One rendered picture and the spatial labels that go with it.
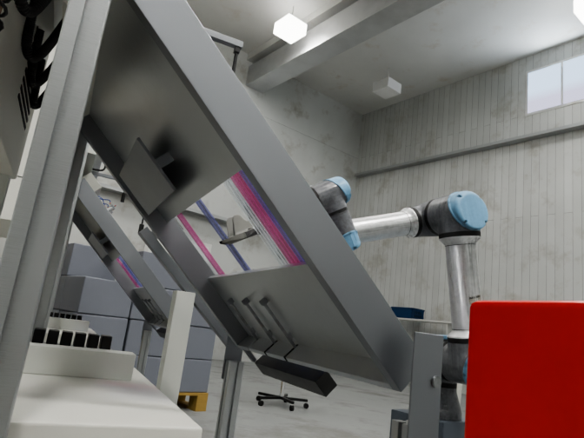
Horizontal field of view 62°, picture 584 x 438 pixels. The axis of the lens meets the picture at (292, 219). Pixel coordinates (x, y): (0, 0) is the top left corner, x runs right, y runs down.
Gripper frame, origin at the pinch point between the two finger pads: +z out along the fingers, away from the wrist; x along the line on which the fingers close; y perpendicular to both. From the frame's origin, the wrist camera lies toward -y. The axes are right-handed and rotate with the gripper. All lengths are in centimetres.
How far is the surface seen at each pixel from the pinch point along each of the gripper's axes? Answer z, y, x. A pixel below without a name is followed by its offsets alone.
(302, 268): 2.0, -7.6, 36.2
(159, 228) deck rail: 9.0, 9.7, -19.0
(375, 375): 0, -26, 43
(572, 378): 14, -13, 87
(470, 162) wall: -754, -41, -602
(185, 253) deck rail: 5.1, 1.3, -19.0
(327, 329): -1.3, -20.3, 29.6
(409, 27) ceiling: -674, 239, -551
